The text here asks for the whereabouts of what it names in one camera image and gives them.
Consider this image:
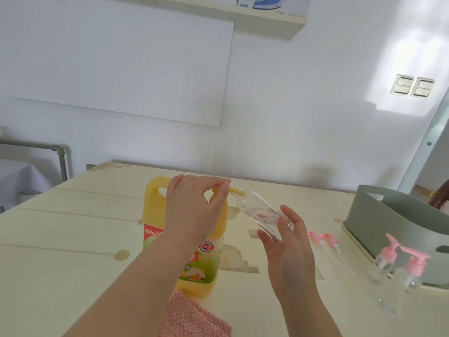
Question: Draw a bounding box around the person's left hand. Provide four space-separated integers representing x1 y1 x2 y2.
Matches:
164 174 232 249

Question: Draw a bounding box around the person's right hand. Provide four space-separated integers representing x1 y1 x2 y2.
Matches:
258 204 316 299

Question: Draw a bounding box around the yellow detergent jug with pump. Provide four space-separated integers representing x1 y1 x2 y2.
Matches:
142 176 246 298

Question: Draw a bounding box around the small clear plastic bottle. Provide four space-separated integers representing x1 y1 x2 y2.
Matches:
368 256 393 285
378 268 423 316
235 184 295 242

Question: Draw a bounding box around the grey-green plastic basket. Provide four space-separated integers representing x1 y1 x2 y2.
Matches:
345 184 449 286

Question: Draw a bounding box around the pink textured cloth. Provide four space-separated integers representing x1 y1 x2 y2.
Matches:
156 289 233 337

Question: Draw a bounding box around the person's left forearm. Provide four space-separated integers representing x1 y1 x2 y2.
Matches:
63 238 187 337

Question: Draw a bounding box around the white iron packaging box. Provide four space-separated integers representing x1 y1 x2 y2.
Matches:
235 0 311 18

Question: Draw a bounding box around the dark wooden chair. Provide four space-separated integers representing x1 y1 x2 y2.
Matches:
426 180 449 209

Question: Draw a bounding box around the grey metal pipe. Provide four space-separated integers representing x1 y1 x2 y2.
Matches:
0 140 68 181

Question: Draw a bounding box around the white tablecloth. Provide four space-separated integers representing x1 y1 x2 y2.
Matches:
0 159 53 209

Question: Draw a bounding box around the white wall board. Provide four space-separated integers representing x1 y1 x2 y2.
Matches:
0 0 235 128

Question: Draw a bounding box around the white door frame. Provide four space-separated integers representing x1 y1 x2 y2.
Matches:
398 87 449 193

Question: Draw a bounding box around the white wall switch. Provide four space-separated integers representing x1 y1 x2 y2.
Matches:
390 74 414 95
412 77 435 98

